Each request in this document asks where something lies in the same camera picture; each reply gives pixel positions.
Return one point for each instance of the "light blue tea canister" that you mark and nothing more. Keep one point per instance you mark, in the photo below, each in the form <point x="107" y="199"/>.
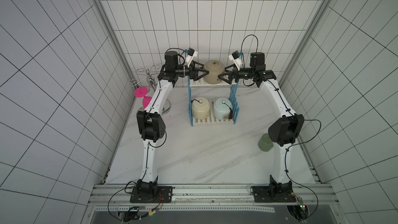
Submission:
<point x="222" y="109"/>

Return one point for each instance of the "chrome wire glass rack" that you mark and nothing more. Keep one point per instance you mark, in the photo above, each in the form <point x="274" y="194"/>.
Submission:
<point x="149" y="76"/>

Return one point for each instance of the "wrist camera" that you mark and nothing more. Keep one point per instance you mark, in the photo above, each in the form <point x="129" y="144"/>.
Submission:
<point x="190" y="55"/>
<point x="235" y="57"/>

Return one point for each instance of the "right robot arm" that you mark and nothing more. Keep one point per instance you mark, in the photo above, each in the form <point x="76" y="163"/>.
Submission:
<point x="283" y="132"/>

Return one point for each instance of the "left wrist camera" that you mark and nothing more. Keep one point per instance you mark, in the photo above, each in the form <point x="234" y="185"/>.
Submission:
<point x="190" y="55"/>

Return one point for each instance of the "green tea canister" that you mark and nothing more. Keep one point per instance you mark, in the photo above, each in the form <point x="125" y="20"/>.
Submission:
<point x="265" y="143"/>

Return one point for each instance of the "pink plastic wine glass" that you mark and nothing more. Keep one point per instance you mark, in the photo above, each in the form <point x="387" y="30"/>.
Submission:
<point x="142" y="92"/>

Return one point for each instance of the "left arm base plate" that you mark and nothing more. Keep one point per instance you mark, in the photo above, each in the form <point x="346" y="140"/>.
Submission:
<point x="158" y="194"/>

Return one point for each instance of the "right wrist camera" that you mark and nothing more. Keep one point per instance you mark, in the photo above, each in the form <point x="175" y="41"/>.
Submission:
<point x="235" y="57"/>

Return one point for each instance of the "blue white slatted shelf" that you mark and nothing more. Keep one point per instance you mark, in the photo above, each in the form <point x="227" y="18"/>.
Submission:
<point x="211" y="119"/>

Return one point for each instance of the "large beige tea canister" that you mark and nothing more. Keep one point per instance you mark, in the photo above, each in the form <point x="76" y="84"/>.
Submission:
<point x="215" y="68"/>

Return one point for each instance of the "cream tea canister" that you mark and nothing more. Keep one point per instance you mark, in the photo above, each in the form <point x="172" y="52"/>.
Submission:
<point x="200" y="108"/>

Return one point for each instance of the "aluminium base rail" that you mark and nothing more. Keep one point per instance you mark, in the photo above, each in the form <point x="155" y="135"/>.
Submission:
<point x="185" y="197"/>

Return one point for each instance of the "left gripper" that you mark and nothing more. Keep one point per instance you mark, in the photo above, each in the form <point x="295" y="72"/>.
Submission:
<point x="195" y="75"/>

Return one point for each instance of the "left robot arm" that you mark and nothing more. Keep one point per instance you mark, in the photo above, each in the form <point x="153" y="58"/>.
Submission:
<point x="150" y="123"/>

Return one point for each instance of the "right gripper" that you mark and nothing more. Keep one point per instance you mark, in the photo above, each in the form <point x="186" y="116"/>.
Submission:
<point x="234" y="75"/>

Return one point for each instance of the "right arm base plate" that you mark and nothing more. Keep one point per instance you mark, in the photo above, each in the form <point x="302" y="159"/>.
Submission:
<point x="272" y="194"/>

